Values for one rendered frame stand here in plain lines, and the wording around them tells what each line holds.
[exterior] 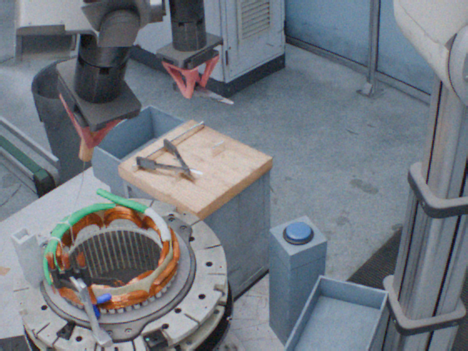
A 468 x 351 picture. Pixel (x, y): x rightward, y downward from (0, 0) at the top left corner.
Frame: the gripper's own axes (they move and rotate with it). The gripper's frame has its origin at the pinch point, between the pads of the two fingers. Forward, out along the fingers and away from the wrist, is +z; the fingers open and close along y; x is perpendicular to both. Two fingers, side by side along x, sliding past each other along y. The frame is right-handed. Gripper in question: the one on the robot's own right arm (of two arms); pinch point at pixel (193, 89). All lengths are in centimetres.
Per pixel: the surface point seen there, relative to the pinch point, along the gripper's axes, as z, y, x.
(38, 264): 4.7, 41.4, 8.2
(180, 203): 12.0, 13.3, 8.5
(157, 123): 15.8, -4.4, -16.1
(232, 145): 12.1, -3.9, 4.7
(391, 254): 118, -96, -2
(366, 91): 119, -191, -74
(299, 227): 13.9, 4.3, 25.9
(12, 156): 43, 6, -72
